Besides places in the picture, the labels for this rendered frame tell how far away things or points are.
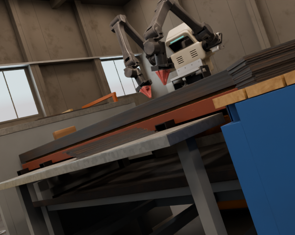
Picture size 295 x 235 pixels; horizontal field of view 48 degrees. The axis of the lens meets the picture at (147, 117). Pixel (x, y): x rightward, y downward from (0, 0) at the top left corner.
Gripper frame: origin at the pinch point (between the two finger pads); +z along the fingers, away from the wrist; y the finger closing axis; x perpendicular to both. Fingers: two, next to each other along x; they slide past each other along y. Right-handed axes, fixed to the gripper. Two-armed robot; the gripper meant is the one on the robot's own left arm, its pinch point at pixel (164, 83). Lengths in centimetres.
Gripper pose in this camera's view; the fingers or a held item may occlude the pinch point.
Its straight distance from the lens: 164.9
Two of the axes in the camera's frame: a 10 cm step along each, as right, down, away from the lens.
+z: 1.5, 9.8, 1.3
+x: 6.5, -2.0, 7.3
